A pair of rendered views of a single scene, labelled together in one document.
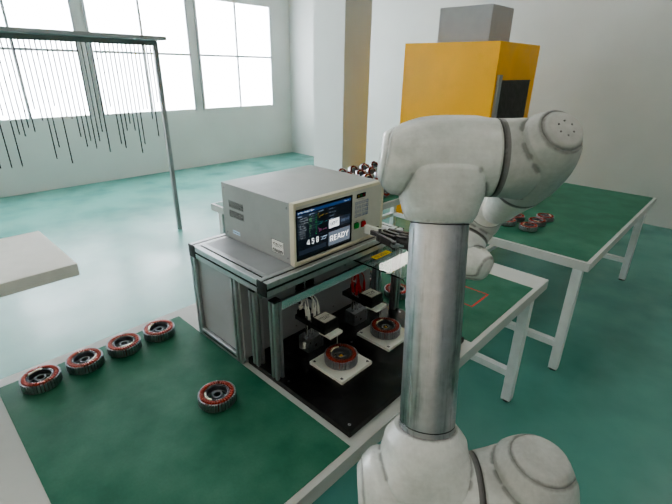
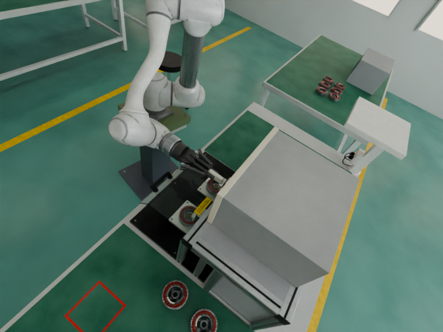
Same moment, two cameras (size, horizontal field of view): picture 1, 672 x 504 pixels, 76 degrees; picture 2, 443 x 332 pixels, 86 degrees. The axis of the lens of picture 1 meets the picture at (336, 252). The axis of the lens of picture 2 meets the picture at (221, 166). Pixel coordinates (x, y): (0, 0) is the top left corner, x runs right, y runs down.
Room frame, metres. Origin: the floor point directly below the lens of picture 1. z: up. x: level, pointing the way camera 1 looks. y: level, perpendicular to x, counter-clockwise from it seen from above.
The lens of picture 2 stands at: (1.89, -0.35, 1.94)
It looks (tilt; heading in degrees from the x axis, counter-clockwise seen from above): 51 degrees down; 156
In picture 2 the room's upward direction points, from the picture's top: 20 degrees clockwise
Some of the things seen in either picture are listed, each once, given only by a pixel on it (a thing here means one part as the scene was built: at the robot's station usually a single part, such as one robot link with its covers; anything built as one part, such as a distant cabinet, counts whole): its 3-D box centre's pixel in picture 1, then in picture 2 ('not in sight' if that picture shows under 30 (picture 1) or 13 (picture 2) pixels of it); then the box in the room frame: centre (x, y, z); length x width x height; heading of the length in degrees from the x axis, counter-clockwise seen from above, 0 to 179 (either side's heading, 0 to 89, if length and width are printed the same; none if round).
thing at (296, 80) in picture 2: not in sight; (321, 101); (-0.31, 1.67, 0.38); 1.85 x 1.10 x 0.75; 137
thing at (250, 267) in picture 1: (302, 241); (273, 211); (1.50, 0.13, 1.09); 0.68 x 0.44 x 0.05; 137
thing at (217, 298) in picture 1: (218, 307); not in sight; (1.32, 0.41, 0.91); 0.28 x 0.03 x 0.32; 47
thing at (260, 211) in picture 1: (303, 208); (284, 199); (1.51, 0.12, 1.22); 0.44 x 0.39 x 0.20; 137
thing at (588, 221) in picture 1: (536, 251); not in sight; (3.14, -1.59, 0.38); 1.85 x 1.10 x 0.75; 137
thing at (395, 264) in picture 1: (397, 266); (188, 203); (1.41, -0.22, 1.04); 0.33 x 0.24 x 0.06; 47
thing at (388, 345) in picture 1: (385, 333); not in sight; (1.37, -0.19, 0.78); 0.15 x 0.15 x 0.01; 47
